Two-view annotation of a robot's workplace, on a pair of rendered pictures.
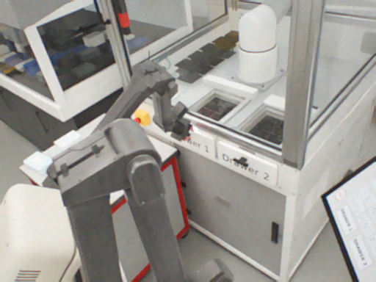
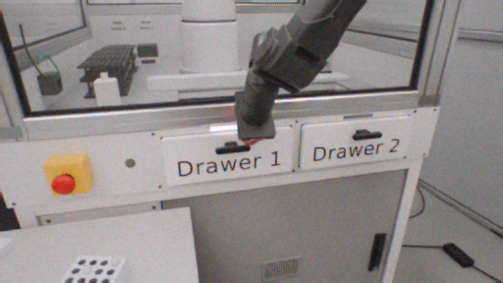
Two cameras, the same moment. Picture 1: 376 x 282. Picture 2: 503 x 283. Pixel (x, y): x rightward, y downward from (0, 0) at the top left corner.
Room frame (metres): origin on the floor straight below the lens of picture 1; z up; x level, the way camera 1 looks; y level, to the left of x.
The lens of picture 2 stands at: (0.92, 0.52, 1.19)
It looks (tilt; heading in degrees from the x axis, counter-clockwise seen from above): 25 degrees down; 299
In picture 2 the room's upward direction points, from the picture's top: straight up
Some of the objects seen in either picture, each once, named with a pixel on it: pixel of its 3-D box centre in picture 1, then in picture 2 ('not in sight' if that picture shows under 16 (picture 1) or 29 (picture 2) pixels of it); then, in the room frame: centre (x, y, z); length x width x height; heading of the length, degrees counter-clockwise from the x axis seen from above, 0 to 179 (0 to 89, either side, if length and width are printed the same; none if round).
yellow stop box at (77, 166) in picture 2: (142, 117); (69, 175); (1.51, 0.21, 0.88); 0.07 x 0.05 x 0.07; 42
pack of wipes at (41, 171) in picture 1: (39, 163); not in sight; (1.38, 0.77, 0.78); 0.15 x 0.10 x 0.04; 49
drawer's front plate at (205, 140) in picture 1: (190, 137); (230, 155); (1.27, -0.03, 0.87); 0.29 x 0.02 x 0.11; 42
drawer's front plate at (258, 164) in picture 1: (245, 162); (357, 141); (1.04, -0.24, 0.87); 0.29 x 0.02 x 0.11; 42
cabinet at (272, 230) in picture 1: (254, 157); (224, 205); (1.56, -0.41, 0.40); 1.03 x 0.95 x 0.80; 42
